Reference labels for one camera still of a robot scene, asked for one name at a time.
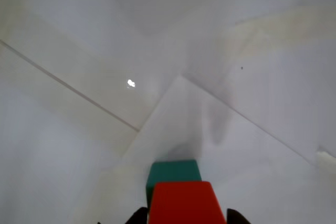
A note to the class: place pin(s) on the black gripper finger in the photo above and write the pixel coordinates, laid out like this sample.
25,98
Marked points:
140,217
235,218

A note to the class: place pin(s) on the red cube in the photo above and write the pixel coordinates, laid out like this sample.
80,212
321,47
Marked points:
183,203

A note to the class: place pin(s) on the teal blue cube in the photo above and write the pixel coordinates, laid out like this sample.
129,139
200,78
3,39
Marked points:
173,171

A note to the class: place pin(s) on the white paper sheet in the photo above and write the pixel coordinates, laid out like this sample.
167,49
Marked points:
236,182

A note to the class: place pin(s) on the beige masking tape strip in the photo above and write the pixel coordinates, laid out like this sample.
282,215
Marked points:
275,30

